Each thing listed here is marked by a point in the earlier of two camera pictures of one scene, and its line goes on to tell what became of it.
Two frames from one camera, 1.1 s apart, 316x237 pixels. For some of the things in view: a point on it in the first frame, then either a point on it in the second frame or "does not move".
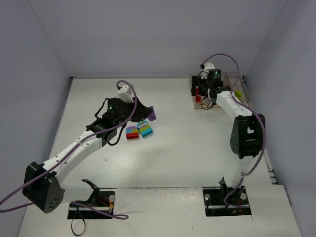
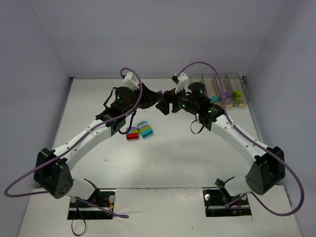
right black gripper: [195, 87] -> [173, 101]
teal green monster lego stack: [144, 129] does not move
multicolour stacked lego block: [132, 133] does not move
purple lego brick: [152, 116] -> [160, 95]
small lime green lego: [239, 94] does not move
